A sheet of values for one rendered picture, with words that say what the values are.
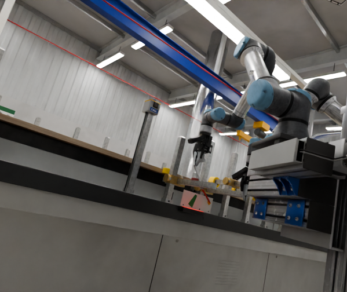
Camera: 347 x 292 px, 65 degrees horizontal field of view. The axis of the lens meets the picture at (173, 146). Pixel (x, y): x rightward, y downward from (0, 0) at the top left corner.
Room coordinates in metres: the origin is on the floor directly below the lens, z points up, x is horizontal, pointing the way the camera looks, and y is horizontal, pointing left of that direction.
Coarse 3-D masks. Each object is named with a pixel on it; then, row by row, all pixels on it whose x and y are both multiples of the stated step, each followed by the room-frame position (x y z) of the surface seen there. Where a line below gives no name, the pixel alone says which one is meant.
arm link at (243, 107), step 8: (272, 56) 1.23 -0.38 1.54; (272, 64) 1.26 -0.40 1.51; (272, 72) 1.30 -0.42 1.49; (248, 88) 1.39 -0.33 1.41; (240, 104) 1.44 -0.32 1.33; (248, 104) 1.43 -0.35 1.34; (232, 112) 1.51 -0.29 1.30; (240, 112) 1.46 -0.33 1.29; (232, 120) 1.50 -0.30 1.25; (240, 120) 1.50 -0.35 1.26; (240, 128) 1.54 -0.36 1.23
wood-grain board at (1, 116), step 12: (0, 120) 1.22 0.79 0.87; (12, 120) 1.22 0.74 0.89; (36, 132) 1.32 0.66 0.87; (48, 132) 1.32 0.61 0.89; (72, 144) 1.43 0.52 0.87; (84, 144) 1.43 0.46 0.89; (108, 156) 1.57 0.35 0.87; (120, 156) 1.56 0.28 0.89; (144, 168) 1.70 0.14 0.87; (156, 168) 1.71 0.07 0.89; (252, 204) 2.39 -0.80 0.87
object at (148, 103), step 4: (148, 100) 1.43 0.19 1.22; (152, 100) 1.41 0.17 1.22; (144, 104) 1.45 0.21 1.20; (148, 104) 1.42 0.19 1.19; (152, 104) 1.42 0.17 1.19; (160, 104) 1.45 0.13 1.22; (144, 108) 1.44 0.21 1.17; (148, 108) 1.41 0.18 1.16; (156, 108) 1.44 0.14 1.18; (144, 112) 1.46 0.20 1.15; (152, 112) 1.43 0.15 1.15
